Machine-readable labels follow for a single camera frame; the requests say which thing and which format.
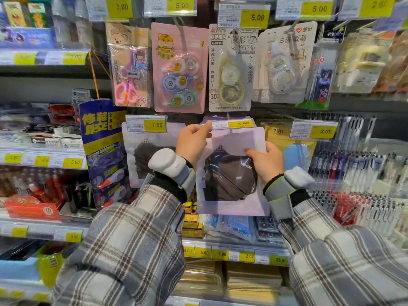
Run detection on brown hanging packs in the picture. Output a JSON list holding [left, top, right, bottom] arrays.
[[372, 30, 408, 93]]

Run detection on blue mask packets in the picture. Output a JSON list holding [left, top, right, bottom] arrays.
[[203, 214, 256, 242]]

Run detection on row of hanging pens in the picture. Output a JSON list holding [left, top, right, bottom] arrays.
[[301, 112, 377, 142]]

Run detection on person's left hand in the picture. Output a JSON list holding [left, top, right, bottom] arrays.
[[176, 121, 213, 169]]

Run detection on blue yellow glue pack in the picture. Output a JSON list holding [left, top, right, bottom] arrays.
[[79, 99, 132, 210]]

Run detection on bunch of red pens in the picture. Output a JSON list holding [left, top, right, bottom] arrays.
[[330, 192, 362, 226]]

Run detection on pale purple black mask packet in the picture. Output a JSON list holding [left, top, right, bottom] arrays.
[[121, 122, 186, 189], [196, 127, 270, 217]]

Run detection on pink tiger correction tape pack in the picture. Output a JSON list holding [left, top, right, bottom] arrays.
[[151, 22, 210, 114]]

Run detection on clear hanging packets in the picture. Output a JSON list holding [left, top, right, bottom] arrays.
[[52, 0, 94, 49]]

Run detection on yellow white price tag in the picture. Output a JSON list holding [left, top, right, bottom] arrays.
[[125, 115, 167, 134], [275, 0, 336, 21], [211, 118, 256, 130], [144, 0, 197, 17], [337, 0, 396, 20], [217, 2, 271, 29], [289, 120, 339, 140], [85, 0, 134, 20]]

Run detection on person's right forearm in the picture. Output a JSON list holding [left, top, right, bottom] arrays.
[[263, 173, 408, 306]]

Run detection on red packets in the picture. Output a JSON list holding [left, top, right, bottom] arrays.
[[48, 104, 78, 125]]

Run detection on yellow pouch with blue item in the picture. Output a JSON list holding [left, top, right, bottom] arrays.
[[264, 123, 318, 172]]

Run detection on shelf rail with price labels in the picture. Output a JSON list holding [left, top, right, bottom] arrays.
[[182, 239, 291, 268], [0, 219, 90, 243], [0, 280, 54, 304], [0, 49, 90, 66], [0, 148, 89, 171]]

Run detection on stack of small yellow boxes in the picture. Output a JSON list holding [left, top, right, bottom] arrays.
[[181, 188, 205, 238]]

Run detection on small white boxes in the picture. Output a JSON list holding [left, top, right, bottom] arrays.
[[29, 125, 84, 149]]

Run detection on yellow green package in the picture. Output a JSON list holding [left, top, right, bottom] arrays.
[[36, 244, 69, 288]]

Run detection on clear hanging stationery packs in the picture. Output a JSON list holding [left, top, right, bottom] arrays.
[[335, 28, 396, 94]]

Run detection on white yellow correction tape pack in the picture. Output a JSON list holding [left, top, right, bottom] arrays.
[[208, 24, 259, 112]]

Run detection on stacks of brown envelopes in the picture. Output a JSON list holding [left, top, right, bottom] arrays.
[[172, 261, 283, 301]]

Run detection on blue printed box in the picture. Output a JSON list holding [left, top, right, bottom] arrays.
[[0, 26, 55, 50]]

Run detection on grey calculator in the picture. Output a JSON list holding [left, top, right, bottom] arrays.
[[256, 216, 283, 243]]

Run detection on person's right hand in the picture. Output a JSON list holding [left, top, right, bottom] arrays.
[[244, 142, 285, 188]]

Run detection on white cartoon correction tape pack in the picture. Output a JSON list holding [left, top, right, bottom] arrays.
[[253, 21, 318, 104]]

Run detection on bin of black white pens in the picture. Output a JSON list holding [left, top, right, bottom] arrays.
[[309, 150, 408, 241]]

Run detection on white grey wrist tracker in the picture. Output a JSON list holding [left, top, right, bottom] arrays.
[[265, 166, 316, 220], [148, 148, 197, 198]]

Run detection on stack of red boxes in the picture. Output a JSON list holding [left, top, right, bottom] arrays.
[[4, 194, 64, 221]]

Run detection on colourful card boxes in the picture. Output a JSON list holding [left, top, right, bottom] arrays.
[[0, 0, 52, 29]]

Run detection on person's left forearm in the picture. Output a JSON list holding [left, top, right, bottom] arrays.
[[52, 173, 196, 306]]

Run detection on row of glue bottles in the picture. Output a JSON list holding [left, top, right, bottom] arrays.
[[0, 167, 69, 203]]

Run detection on brown bear scissors pack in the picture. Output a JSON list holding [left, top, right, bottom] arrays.
[[106, 23, 153, 108]]

